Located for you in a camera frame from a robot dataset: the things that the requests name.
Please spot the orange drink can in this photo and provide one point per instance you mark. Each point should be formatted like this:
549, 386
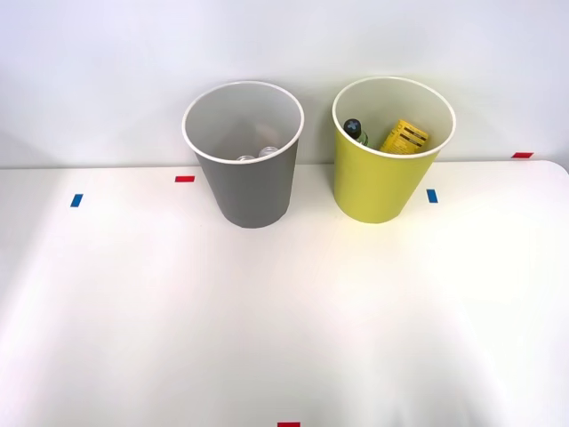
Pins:
268, 151

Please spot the grey plastic waste bin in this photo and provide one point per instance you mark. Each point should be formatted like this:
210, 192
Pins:
253, 195

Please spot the silver-topped drink can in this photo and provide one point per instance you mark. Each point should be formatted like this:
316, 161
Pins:
245, 158

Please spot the yellow-green plastic waste bin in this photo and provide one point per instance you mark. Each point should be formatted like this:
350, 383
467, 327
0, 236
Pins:
378, 182

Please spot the green bottle with black cap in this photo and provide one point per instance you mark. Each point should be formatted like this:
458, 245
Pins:
355, 128

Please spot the bottle with yellow label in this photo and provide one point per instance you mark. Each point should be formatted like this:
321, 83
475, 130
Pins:
405, 138

